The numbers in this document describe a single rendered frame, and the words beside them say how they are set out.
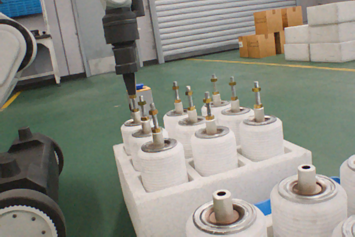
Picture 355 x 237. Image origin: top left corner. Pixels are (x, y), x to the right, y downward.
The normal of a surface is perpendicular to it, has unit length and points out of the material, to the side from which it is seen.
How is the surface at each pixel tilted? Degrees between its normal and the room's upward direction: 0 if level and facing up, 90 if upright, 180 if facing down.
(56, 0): 90
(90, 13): 90
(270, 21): 90
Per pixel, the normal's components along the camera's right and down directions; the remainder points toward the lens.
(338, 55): -0.91, 0.22
